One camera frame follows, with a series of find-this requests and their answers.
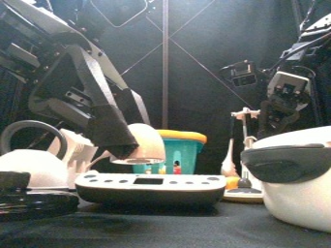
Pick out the white utensil stand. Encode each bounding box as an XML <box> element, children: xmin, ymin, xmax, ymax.
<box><xmin>229</xmin><ymin>107</ymin><xmax>265</xmax><ymax>192</ymax></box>

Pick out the grey vertical frame pole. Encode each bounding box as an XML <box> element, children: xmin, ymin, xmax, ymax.
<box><xmin>161</xmin><ymin>0</ymin><xmax>171</xmax><ymax>130</ymax></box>

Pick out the digital kitchen scale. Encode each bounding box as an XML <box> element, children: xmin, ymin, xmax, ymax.
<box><xmin>74</xmin><ymin>172</ymin><xmax>229</xmax><ymax>207</ymax></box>

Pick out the cream toy spatula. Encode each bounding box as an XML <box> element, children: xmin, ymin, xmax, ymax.
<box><xmin>221</xmin><ymin>138</ymin><xmax>240</xmax><ymax>178</ymax></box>

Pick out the white kettle grey handle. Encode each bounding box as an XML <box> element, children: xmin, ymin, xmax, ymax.
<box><xmin>0</xmin><ymin>119</ymin><xmax>71</xmax><ymax>191</ymax></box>

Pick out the white toy egg half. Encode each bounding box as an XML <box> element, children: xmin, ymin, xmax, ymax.
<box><xmin>107</xmin><ymin>122</ymin><xmax>169</xmax><ymax>166</ymax></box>

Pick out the orange toy ball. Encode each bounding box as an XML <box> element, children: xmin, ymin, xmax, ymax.
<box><xmin>226</xmin><ymin>175</ymin><xmax>242</xmax><ymax>191</ymax></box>

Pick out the teal bucket yellow rim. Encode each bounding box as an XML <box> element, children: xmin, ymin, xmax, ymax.
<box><xmin>133</xmin><ymin>129</ymin><xmax>209</xmax><ymax>175</ymax></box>

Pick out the white pot dark handle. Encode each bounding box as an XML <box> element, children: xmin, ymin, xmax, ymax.
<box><xmin>240</xmin><ymin>125</ymin><xmax>331</xmax><ymax>234</ymax></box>

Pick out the beige plate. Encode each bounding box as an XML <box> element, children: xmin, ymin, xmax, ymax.
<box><xmin>224</xmin><ymin>187</ymin><xmax>266</xmax><ymax>204</ymax></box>

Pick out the black toy pan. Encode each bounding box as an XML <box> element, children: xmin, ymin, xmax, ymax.
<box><xmin>0</xmin><ymin>170</ymin><xmax>82</xmax><ymax>223</ymax></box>

